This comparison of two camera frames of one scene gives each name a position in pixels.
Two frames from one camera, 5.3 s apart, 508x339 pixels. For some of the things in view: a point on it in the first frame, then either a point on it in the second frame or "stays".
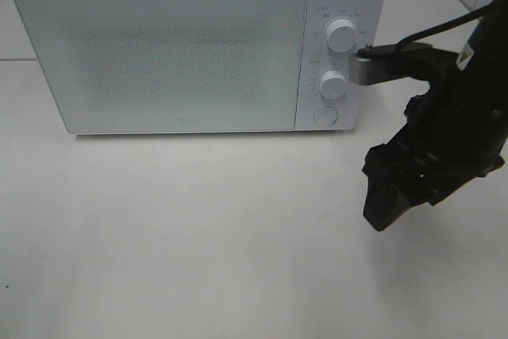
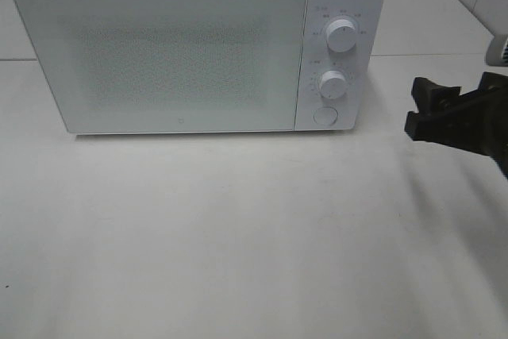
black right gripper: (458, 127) → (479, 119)
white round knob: (332, 84) stays
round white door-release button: (325, 116) stays
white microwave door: (206, 52) stays
